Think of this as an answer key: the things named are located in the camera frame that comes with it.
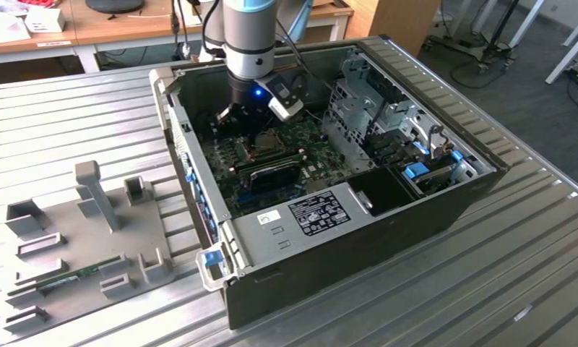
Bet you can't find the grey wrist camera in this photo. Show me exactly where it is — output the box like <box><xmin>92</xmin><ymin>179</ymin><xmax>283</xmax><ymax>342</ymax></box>
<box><xmin>259</xmin><ymin>74</ymin><xmax>305</xmax><ymax>122</ymax></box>

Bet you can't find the wooden desk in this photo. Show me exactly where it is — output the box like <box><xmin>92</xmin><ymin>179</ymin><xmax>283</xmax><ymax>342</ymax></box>
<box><xmin>69</xmin><ymin>0</ymin><xmax>356</xmax><ymax>73</ymax></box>
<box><xmin>0</xmin><ymin>0</ymin><xmax>85</xmax><ymax>75</ymax></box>

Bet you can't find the black graphics card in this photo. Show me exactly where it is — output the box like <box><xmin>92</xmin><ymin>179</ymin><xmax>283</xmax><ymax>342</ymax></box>
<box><xmin>248</xmin><ymin>161</ymin><xmax>303</xmax><ymax>194</ymax></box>

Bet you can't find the grey parts rack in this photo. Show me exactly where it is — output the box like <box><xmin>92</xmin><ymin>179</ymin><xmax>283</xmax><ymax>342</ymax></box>
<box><xmin>1</xmin><ymin>160</ymin><xmax>177</xmax><ymax>334</ymax></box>

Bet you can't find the metal drive cage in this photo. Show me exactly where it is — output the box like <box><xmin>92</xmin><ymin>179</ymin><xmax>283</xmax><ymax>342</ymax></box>
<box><xmin>325</xmin><ymin>53</ymin><xmax>444</xmax><ymax>171</ymax></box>

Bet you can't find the metal socket cover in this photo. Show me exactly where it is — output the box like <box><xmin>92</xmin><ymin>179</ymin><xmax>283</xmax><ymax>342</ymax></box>
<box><xmin>253</xmin><ymin>127</ymin><xmax>289</xmax><ymax>152</ymax></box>

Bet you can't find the dark round desk object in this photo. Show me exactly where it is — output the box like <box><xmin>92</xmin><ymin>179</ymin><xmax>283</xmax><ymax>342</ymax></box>
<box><xmin>85</xmin><ymin>0</ymin><xmax>147</xmax><ymax>14</ymax></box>

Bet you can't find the white plastic bag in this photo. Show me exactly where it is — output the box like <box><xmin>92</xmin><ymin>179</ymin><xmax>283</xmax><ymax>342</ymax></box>
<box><xmin>0</xmin><ymin>9</ymin><xmax>33</xmax><ymax>47</ymax></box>

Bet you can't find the small white sticker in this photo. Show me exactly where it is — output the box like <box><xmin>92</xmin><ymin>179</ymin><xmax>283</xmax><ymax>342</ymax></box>
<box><xmin>256</xmin><ymin>210</ymin><xmax>284</xmax><ymax>226</ymax></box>

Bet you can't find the silver power supply unit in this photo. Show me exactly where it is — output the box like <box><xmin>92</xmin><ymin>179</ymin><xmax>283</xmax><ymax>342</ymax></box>
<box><xmin>221</xmin><ymin>180</ymin><xmax>372</xmax><ymax>279</ymax></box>

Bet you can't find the white table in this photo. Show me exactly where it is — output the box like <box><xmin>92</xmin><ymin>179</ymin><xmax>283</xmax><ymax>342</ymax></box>
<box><xmin>508</xmin><ymin>0</ymin><xmax>578</xmax><ymax>86</ymax></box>

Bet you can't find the black rating label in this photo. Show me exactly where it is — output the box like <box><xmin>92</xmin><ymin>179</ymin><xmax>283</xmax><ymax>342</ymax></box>
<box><xmin>288</xmin><ymin>189</ymin><xmax>353</xmax><ymax>238</ymax></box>

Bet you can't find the white cardboard box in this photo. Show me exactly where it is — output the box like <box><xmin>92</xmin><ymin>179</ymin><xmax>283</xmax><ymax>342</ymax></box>
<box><xmin>23</xmin><ymin>7</ymin><xmax>68</xmax><ymax>34</ymax></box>

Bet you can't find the green RAM stick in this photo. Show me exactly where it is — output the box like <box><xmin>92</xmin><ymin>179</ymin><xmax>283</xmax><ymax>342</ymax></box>
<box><xmin>232</xmin><ymin>153</ymin><xmax>308</xmax><ymax>174</ymax></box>
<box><xmin>13</xmin><ymin>263</ymin><xmax>105</xmax><ymax>294</ymax></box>

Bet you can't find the green motherboard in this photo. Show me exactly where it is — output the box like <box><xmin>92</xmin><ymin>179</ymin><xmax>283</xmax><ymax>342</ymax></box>
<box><xmin>195</xmin><ymin>108</ymin><xmax>385</xmax><ymax>220</ymax></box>

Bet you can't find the wooden cabinet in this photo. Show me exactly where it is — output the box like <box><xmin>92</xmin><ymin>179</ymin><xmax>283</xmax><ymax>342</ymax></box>
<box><xmin>368</xmin><ymin>0</ymin><xmax>443</xmax><ymax>59</ymax></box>

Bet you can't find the blue disk carrier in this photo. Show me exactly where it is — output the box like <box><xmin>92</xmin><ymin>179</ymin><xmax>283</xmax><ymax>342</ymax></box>
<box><xmin>400</xmin><ymin>161</ymin><xmax>458</xmax><ymax>194</ymax></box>

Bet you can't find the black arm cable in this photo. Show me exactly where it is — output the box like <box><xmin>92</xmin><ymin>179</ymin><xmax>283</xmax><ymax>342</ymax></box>
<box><xmin>171</xmin><ymin>0</ymin><xmax>200</xmax><ymax>62</ymax></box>

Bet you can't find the black PC case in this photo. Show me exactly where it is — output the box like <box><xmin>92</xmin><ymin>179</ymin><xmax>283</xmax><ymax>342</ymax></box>
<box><xmin>148</xmin><ymin>34</ymin><xmax>513</xmax><ymax>330</ymax></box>

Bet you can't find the CPU socket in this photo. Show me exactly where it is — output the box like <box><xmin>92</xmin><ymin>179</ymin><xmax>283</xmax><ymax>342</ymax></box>
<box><xmin>239</xmin><ymin>129</ymin><xmax>291</xmax><ymax>163</ymax></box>

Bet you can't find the black wheeled stand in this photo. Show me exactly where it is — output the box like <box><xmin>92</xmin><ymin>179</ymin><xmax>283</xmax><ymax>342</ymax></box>
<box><xmin>421</xmin><ymin>0</ymin><xmax>520</xmax><ymax>75</ymax></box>

